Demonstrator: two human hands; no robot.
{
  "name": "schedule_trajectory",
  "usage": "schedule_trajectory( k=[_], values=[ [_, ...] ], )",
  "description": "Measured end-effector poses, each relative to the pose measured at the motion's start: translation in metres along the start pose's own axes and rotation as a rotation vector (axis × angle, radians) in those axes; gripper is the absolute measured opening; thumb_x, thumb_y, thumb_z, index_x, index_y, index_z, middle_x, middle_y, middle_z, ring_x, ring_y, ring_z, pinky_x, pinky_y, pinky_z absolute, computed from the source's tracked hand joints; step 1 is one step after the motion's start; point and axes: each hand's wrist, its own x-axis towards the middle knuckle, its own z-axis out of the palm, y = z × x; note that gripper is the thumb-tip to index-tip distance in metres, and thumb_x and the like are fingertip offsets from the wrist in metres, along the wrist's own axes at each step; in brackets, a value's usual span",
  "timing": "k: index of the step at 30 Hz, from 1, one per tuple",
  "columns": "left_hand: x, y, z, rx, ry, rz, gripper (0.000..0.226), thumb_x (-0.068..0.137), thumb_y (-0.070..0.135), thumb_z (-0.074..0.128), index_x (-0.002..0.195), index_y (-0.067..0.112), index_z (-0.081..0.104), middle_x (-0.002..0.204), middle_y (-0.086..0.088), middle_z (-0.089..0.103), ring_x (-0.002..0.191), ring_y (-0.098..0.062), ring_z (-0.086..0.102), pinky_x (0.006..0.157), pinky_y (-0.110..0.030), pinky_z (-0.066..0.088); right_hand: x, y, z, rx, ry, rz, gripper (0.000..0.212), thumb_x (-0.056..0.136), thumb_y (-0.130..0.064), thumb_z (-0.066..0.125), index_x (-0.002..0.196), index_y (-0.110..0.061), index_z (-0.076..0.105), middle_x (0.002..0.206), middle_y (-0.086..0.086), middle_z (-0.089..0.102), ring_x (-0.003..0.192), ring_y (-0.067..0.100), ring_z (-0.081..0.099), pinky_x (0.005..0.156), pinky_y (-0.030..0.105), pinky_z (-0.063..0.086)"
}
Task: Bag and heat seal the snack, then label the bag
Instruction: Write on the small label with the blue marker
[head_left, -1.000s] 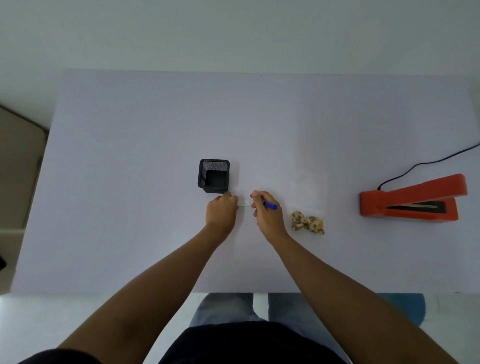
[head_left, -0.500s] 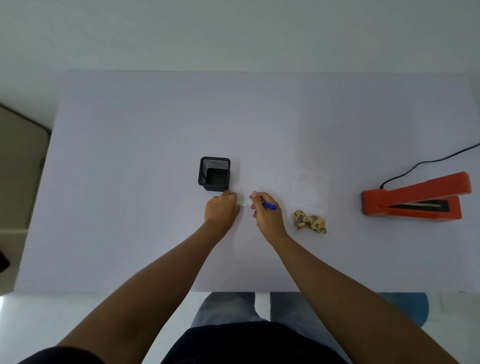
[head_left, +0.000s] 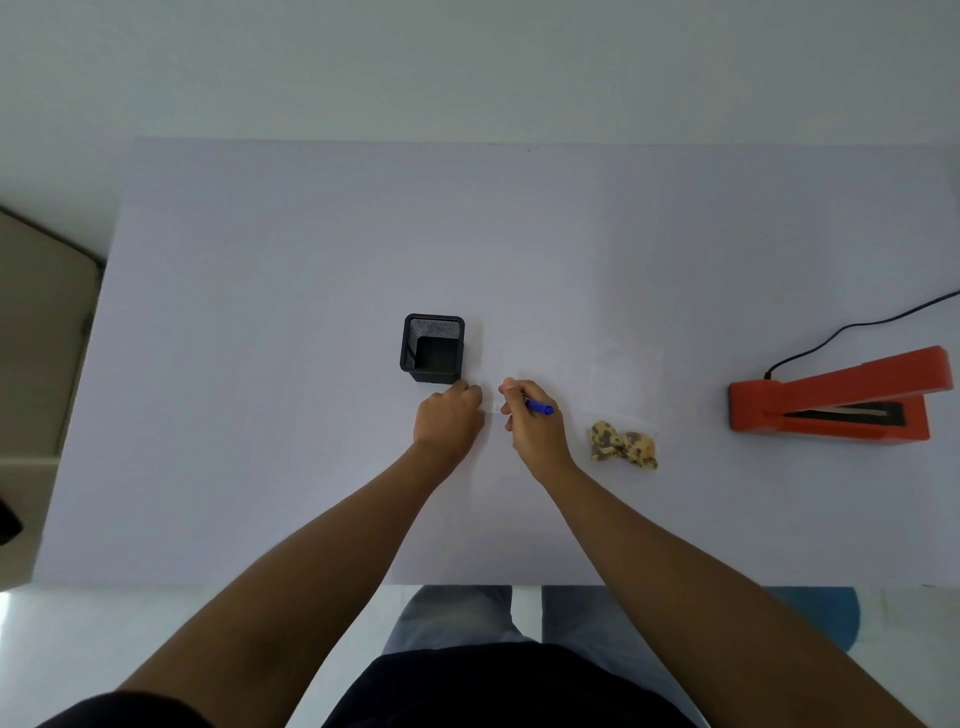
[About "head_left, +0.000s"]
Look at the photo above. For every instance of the person's left hand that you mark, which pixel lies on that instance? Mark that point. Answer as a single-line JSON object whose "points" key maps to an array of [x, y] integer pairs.
{"points": [[450, 424]]}

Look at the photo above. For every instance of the person's right hand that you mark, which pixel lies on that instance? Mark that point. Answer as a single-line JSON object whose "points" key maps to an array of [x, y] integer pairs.
{"points": [[540, 439]]}

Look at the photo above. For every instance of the blue pen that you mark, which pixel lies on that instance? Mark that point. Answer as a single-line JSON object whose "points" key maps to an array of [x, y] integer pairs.
{"points": [[541, 409]]}

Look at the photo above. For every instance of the clear plastic bag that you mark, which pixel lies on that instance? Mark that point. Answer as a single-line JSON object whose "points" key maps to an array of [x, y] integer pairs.
{"points": [[622, 382]]}

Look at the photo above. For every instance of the orange heat sealer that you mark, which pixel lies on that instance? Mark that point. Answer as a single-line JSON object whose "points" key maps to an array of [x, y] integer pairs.
{"points": [[825, 390]]}

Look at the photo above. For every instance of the person's left forearm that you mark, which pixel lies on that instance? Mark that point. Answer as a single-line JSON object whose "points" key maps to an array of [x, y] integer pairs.
{"points": [[300, 592]]}

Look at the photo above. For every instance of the person's right forearm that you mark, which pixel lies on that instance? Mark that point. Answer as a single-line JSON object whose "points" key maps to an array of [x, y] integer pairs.
{"points": [[712, 600]]}

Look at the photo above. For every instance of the black mesh pen holder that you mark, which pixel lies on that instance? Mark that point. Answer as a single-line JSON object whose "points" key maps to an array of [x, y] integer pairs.
{"points": [[435, 352]]}

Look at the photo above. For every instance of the grey jeans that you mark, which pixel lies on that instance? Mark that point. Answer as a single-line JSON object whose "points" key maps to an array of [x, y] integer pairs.
{"points": [[457, 615]]}

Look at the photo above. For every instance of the black shirt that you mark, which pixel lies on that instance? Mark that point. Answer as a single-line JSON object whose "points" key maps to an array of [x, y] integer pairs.
{"points": [[495, 690]]}

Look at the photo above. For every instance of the blue stool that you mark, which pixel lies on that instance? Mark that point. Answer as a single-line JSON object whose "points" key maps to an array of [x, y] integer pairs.
{"points": [[825, 615]]}

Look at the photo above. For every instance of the beige cabinet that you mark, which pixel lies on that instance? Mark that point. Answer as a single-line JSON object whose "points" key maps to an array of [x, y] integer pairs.
{"points": [[41, 337]]}

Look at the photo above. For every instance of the black object beside cabinet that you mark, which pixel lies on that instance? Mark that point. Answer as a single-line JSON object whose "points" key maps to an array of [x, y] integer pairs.
{"points": [[9, 523]]}

